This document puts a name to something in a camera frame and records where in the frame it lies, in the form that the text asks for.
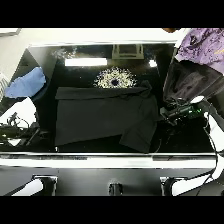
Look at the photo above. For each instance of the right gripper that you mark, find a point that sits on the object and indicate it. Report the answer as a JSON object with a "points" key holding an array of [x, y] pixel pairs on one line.
{"points": [[178, 114]]}

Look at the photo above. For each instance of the black shirt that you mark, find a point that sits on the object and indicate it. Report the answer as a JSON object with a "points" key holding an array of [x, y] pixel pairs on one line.
{"points": [[100, 115]]}

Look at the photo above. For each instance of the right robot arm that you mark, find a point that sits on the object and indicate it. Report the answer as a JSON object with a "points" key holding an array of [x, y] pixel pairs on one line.
{"points": [[213, 126]]}

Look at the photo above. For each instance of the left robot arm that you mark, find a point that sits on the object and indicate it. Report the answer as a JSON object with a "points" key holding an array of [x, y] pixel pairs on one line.
{"points": [[18, 110]]}

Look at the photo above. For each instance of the dark grey garment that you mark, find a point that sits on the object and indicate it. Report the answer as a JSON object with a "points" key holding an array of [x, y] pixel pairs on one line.
{"points": [[186, 81]]}

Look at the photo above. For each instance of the purple patterned garment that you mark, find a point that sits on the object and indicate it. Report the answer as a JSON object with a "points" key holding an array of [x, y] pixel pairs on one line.
{"points": [[206, 46]]}

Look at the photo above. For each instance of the blue garment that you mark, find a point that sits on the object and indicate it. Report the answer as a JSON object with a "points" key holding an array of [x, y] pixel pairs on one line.
{"points": [[26, 83]]}

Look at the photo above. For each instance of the silver frame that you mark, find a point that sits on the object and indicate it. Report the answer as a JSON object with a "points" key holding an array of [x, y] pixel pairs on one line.
{"points": [[100, 162]]}

